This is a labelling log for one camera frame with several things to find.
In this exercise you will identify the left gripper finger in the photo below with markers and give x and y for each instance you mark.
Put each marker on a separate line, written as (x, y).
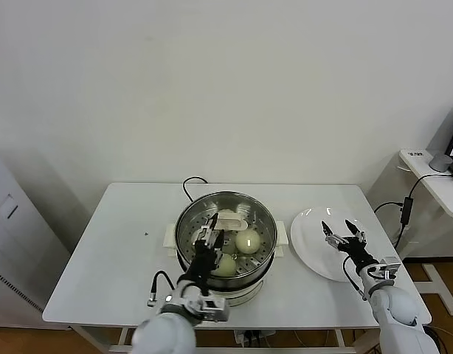
(206, 233)
(220, 241)

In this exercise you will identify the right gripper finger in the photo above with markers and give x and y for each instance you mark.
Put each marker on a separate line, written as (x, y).
(335, 241)
(356, 231)

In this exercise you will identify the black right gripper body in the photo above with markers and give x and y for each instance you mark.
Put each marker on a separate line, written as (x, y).
(359, 254)

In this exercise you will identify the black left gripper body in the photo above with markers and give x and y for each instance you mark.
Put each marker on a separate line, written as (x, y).
(204, 262)

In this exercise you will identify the round glass pot lid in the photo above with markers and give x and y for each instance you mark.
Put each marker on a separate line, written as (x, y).
(230, 223)

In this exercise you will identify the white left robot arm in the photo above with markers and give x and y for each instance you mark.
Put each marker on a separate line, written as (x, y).
(164, 332)

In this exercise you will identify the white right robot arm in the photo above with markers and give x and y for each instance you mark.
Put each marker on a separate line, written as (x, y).
(396, 309)

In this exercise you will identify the perforated steel steamer basket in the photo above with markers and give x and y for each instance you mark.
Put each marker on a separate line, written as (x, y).
(281, 232)

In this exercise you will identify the white round plate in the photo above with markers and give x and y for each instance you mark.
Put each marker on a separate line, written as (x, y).
(311, 239)

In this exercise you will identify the white electric cooker base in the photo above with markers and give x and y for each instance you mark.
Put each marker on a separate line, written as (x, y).
(248, 291)

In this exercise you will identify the white rectangular table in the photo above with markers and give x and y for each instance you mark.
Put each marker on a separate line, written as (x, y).
(119, 221)

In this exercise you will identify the white power strip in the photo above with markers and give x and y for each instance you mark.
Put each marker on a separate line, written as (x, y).
(248, 337)

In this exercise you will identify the white side desk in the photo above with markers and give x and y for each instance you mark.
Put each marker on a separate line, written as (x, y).
(418, 162)

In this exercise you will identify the grey round desk gadget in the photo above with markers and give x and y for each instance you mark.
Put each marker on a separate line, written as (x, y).
(439, 162)

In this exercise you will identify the white metal cabinet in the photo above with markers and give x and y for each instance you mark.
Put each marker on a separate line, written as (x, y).
(12, 239)

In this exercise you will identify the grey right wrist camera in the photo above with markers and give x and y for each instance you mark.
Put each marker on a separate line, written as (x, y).
(390, 267)

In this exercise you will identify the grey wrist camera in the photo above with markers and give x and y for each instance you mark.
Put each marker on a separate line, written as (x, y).
(390, 267)
(213, 309)

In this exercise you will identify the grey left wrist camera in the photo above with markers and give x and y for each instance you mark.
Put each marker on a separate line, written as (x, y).
(213, 309)

